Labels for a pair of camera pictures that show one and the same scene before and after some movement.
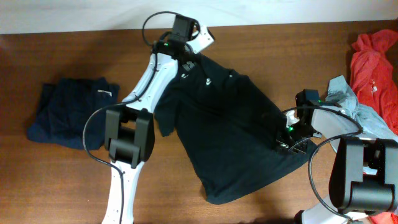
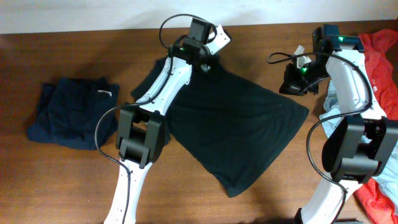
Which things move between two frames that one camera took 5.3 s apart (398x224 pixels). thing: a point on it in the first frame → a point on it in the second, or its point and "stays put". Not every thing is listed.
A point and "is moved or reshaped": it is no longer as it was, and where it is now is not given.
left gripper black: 190,60 → 208,63
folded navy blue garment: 64,107 stays put
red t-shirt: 374,78 stays put
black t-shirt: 226,128 is moved or reshaped
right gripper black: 282,142 → 291,85
